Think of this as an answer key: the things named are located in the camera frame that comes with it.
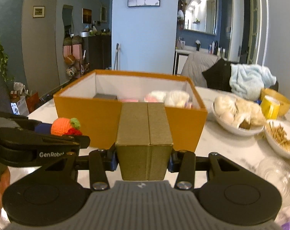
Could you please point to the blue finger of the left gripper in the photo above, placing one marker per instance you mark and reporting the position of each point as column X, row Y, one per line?
column 43, row 128

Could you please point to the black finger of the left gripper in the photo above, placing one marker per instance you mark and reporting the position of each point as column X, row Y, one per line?
column 67, row 140

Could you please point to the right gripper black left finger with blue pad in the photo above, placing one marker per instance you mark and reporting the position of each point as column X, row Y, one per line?
column 97, row 162

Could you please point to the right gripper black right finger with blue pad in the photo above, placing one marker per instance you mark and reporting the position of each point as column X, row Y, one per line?
column 186, row 163

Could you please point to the orange crochet carrot strawberry toy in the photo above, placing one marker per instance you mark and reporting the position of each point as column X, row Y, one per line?
column 65, row 126

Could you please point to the gold cardboard box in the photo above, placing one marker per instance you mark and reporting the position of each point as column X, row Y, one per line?
column 144, row 142

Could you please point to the pink blue pouch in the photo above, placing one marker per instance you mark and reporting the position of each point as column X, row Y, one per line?
column 128, row 100

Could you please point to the large orange cardboard box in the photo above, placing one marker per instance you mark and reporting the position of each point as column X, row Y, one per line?
column 96, row 100

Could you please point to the grey rectangular box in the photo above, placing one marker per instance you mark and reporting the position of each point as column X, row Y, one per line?
column 105, row 96

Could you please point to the white crochet bunny doll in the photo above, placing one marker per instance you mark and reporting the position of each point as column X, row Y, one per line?
column 174, row 98

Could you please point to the white bowl with buns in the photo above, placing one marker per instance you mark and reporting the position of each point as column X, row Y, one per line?
column 238, row 116

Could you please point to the green potted plant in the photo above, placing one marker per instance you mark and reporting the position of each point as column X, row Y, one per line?
column 4, row 65

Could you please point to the black garment on sofa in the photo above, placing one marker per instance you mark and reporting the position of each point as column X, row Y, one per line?
column 217, row 77

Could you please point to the grey sofa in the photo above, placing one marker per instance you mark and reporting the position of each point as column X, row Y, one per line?
column 197, row 63

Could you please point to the white bowl with noodles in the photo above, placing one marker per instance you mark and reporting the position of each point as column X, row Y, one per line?
column 278, row 136

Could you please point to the light blue blanket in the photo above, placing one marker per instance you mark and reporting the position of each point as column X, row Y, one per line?
column 247, row 80

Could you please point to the yellow cup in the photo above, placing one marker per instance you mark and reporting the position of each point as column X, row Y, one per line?
column 270, row 107

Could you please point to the small framed picture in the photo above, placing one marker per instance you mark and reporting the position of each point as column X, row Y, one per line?
column 38, row 11

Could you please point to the wall mirror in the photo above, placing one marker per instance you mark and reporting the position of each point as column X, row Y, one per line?
column 201, row 16

